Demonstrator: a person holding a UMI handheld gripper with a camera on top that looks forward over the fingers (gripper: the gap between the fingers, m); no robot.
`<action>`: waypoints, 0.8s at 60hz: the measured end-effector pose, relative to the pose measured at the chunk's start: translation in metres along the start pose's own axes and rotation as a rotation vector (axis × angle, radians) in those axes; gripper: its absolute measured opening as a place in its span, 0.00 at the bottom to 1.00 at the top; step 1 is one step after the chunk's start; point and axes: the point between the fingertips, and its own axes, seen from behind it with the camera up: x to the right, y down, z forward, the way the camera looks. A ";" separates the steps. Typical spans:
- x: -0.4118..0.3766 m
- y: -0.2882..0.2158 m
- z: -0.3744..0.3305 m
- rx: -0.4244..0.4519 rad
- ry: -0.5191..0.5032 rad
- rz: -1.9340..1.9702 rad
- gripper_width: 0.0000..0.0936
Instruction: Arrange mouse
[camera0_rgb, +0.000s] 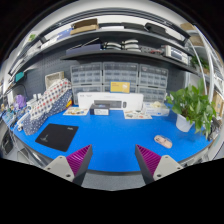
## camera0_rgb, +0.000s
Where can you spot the black mouse pad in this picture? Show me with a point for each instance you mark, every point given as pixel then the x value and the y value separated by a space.
pixel 58 137

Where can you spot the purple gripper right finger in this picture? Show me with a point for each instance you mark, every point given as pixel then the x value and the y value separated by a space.
pixel 153 166

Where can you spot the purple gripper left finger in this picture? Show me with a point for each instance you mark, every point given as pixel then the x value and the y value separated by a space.
pixel 73 167

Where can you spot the clear drawer organizer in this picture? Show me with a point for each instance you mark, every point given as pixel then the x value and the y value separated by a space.
pixel 120 71
pixel 152 82
pixel 86 77

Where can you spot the dark metal shelf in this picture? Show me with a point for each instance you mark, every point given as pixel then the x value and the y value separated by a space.
pixel 130 56

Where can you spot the white keyboard box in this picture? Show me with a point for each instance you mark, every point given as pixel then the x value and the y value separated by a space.
pixel 116 101

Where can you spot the yellow card box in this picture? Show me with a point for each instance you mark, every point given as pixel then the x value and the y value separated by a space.
pixel 120 87

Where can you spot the small black white box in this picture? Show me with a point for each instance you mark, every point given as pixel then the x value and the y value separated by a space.
pixel 99 109

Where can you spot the pink computer mouse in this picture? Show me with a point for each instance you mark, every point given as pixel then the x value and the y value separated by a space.
pixel 163 141

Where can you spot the grey instrument on shelf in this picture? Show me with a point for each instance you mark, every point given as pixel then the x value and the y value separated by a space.
pixel 176 54

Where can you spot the picture card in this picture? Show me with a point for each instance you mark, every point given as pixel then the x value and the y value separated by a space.
pixel 76 111
pixel 136 115

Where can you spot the right picture card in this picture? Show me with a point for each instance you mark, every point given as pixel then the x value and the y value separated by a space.
pixel 136 115

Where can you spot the green potted plant white pot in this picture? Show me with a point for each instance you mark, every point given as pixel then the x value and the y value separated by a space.
pixel 192 108

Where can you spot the cardboard box on shelf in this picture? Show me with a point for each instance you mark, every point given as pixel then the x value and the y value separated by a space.
pixel 84 25

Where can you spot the left clear drawer organizer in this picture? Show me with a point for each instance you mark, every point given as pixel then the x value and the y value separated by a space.
pixel 86 77

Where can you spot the left picture card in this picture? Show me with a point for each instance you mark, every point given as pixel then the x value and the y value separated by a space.
pixel 76 111

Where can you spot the middle clear drawer organizer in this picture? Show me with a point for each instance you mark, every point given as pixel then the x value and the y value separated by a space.
pixel 120 71

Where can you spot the patterned fabric bag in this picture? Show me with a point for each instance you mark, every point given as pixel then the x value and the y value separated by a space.
pixel 53 101

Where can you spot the white tissue pack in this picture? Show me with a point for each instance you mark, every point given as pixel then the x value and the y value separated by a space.
pixel 155 109

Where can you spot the right clear drawer organizer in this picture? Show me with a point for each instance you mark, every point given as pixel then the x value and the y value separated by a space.
pixel 152 82

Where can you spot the purple toy figure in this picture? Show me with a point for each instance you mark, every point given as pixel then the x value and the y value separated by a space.
pixel 19 102

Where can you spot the white open box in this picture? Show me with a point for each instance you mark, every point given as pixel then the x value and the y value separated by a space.
pixel 52 78

